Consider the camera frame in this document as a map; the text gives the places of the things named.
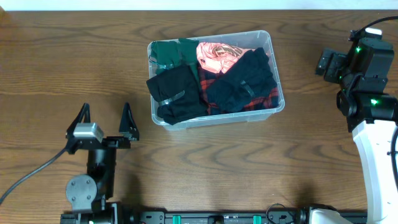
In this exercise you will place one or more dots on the dark navy cloth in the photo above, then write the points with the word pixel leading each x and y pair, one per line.
pixel 250 77

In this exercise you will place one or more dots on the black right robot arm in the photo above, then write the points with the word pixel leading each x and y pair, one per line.
pixel 371 117

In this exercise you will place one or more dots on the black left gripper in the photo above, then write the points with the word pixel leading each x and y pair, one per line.
pixel 109 142

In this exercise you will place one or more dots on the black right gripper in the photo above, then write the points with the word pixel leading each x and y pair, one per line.
pixel 341 60

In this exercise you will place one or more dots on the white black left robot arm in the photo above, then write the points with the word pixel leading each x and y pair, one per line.
pixel 89 193

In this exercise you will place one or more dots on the black mounting rail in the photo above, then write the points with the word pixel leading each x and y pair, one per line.
pixel 272 216

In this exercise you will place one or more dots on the dark green cloth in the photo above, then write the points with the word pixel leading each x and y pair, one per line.
pixel 170 54

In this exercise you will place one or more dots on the red navy plaid shirt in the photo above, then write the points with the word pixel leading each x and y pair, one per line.
pixel 261 103

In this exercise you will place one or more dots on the clear plastic storage bin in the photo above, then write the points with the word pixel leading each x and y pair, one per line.
pixel 248 40

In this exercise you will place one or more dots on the pink printed t-shirt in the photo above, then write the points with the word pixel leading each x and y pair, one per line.
pixel 218 57

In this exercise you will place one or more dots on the black cloth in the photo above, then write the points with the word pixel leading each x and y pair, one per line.
pixel 177 94

